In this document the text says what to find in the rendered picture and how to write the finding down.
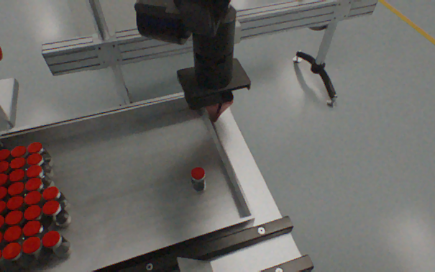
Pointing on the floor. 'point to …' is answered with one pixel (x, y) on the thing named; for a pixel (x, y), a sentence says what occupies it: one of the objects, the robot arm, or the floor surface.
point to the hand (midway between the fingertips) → (213, 116)
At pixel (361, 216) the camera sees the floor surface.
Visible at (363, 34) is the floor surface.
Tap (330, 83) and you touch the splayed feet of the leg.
